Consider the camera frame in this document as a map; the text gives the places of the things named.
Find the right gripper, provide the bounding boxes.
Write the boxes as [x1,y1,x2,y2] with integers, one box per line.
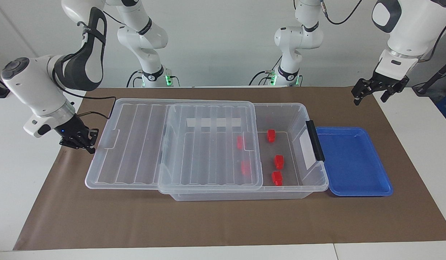
[57,113,99,154]

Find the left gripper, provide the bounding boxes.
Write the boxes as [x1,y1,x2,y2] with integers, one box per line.
[351,71,410,106]

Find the clear plastic box lid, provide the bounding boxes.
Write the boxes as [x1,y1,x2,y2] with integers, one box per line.
[85,98,264,194]

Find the black box latch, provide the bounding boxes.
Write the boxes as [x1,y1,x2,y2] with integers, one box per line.
[305,120,325,162]

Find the clear plastic storage box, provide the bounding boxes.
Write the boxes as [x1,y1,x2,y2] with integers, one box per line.
[158,102,329,202]

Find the black stand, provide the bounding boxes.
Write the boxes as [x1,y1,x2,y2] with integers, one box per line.
[412,57,446,95]

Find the blue plastic tray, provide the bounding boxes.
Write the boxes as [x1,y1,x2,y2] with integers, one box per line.
[315,126,394,198]

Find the black cable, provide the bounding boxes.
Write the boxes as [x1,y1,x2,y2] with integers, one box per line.
[126,69,144,88]
[52,54,117,120]
[320,0,364,26]
[249,69,280,86]
[417,27,446,64]

